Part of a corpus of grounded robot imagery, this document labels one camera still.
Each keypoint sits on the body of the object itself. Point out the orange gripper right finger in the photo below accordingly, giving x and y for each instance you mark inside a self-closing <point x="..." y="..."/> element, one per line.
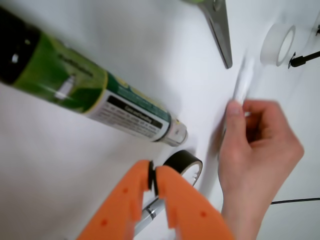
<point x="188" y="212"/>

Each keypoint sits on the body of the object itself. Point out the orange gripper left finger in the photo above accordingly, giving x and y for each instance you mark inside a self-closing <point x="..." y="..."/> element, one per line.
<point x="117" y="216"/>

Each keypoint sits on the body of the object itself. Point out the white marker pen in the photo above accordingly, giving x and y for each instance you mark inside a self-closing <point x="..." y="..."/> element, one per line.
<point x="244" y="79"/>

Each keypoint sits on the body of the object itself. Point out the green handled scissors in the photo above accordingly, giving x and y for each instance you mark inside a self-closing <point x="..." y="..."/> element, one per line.
<point x="216" y="15"/>

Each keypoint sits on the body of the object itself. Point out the silver pen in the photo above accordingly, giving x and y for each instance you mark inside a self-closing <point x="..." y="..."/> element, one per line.
<point x="149" y="212"/>

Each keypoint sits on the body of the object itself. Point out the bare human hand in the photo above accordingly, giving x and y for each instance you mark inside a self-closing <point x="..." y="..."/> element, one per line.
<point x="258" y="153"/>

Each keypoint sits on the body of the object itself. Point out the black tape roll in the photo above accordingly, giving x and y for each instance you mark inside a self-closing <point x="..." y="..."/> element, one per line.
<point x="186" y="164"/>

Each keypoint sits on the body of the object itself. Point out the green glue stick tube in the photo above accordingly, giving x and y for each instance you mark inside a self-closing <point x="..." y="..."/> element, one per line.
<point x="38" y="64"/>

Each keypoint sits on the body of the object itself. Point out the black tripod stand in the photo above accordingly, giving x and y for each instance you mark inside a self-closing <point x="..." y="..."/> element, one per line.
<point x="297" y="61"/>

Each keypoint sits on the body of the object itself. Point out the clear tape roll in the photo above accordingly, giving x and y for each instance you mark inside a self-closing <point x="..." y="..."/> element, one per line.
<point x="277" y="44"/>

